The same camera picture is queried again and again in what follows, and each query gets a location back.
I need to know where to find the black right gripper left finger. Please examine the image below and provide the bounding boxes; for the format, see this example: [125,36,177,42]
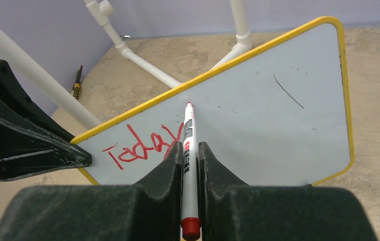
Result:
[0,142,182,240]

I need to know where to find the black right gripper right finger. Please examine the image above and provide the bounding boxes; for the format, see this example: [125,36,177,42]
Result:
[199,142,377,240]

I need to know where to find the red whiteboard marker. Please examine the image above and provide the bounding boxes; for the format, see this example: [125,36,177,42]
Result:
[180,102,201,240]

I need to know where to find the yellow-framed whiteboard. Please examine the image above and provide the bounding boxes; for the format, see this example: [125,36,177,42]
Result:
[73,16,354,186]

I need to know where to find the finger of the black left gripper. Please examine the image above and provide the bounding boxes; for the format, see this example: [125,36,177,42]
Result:
[0,59,74,142]
[0,99,92,182]

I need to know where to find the yellow-handled pliers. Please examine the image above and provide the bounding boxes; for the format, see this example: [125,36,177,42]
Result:
[71,65,83,100]

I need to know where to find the white PVC pipe frame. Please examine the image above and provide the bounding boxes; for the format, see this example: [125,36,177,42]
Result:
[0,0,253,130]

